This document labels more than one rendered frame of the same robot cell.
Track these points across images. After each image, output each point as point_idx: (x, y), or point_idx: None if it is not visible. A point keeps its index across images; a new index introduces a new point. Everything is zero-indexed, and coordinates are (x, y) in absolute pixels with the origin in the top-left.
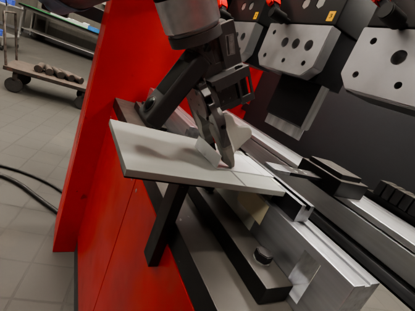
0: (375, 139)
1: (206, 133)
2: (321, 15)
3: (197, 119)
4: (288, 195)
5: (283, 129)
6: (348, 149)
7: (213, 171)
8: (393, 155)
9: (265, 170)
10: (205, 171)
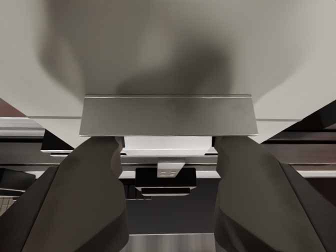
0: (194, 226)
1: (222, 160)
2: None
3: (256, 206)
4: (71, 148)
5: (157, 238)
6: (211, 206)
7: (51, 82)
8: (172, 220)
9: (150, 155)
10: (9, 55)
